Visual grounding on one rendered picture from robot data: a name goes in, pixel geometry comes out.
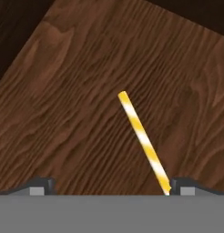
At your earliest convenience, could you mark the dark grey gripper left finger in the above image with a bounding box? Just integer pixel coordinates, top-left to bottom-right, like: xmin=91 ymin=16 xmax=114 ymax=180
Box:
xmin=0 ymin=177 xmax=56 ymax=197

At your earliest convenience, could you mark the yellow and white striped straw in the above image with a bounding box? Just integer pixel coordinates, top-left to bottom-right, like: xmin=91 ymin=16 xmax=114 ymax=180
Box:
xmin=117 ymin=90 xmax=171 ymax=197

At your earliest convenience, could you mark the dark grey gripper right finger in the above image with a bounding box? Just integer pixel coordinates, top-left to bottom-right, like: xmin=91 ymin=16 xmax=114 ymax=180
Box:
xmin=169 ymin=177 xmax=224 ymax=197

